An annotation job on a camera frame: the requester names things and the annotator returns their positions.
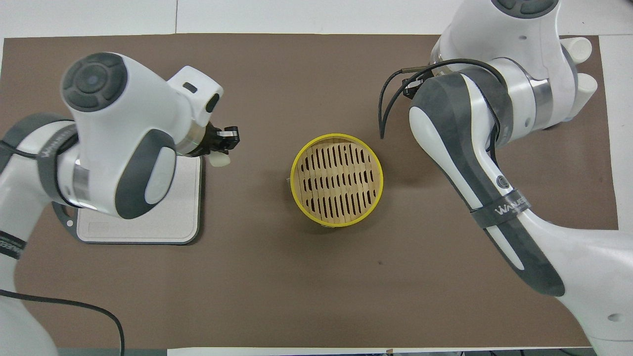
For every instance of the brown table mat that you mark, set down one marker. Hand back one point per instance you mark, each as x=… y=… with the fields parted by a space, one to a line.
x=296 y=287

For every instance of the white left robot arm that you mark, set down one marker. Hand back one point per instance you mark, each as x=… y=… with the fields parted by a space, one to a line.
x=123 y=99

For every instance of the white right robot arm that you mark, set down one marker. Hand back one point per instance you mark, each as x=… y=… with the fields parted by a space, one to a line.
x=593 y=272

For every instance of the white steamed bun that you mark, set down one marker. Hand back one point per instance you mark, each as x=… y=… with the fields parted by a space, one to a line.
x=219 y=159

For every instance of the white cup with blue rim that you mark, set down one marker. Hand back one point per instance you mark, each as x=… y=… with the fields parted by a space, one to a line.
x=579 y=49
x=586 y=84

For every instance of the white cutting board grey rim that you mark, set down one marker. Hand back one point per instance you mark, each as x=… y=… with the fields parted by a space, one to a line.
x=183 y=217

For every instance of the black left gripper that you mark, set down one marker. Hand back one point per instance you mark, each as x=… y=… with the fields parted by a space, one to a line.
x=212 y=138

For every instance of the yellow rimmed bamboo steamer basket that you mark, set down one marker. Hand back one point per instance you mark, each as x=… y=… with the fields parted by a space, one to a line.
x=336 y=180

